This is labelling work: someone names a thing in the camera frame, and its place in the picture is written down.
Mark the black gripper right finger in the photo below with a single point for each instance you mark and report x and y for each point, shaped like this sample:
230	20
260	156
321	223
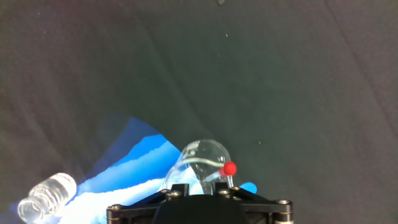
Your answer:
267	212

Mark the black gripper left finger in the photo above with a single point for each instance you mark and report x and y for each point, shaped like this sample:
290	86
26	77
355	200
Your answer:
136	213

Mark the clear glass beaker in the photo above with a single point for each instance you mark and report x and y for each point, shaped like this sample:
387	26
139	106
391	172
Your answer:
199	152

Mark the small clear glass vial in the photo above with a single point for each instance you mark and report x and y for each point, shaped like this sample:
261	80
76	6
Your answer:
46	196

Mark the black cloth with blue print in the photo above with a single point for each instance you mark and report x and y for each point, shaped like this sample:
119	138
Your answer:
217	77

